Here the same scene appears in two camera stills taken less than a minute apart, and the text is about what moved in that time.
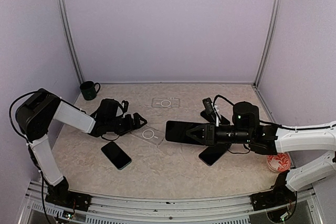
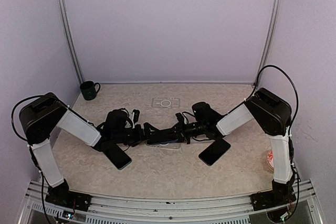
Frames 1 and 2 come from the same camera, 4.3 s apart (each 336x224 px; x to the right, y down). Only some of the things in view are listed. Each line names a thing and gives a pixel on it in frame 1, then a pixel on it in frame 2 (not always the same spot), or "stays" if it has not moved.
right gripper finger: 203,133 -> 176,133
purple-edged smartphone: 213,152 stays
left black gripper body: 120,127 -> 120,137
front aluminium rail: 302,209 stays
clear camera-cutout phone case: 160,102 stays
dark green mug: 88,89 stays
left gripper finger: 139,121 -> 151,132
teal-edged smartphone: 119,158 stays
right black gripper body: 239,136 -> 194,129
